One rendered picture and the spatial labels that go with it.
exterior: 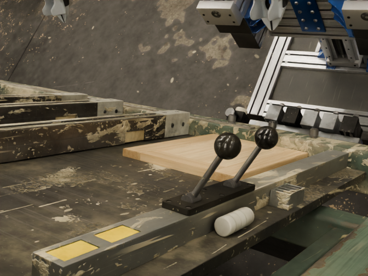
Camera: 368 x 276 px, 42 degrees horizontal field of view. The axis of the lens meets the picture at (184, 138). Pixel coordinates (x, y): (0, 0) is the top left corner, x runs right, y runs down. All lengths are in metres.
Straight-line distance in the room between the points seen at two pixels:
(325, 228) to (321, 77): 1.38
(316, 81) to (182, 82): 0.91
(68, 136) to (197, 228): 0.55
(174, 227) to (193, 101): 2.16
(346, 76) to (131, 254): 1.81
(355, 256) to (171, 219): 0.23
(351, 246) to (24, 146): 0.72
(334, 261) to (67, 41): 3.35
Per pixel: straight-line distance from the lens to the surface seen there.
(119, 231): 0.60
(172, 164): 1.08
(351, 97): 2.22
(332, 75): 2.30
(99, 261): 0.55
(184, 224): 0.66
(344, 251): 0.60
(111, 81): 3.22
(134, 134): 1.33
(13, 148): 1.07
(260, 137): 0.75
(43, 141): 1.12
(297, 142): 1.37
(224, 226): 0.71
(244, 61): 2.79
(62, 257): 0.53
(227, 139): 0.64
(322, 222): 1.01
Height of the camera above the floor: 2.08
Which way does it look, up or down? 51 degrees down
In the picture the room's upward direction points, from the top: 45 degrees counter-clockwise
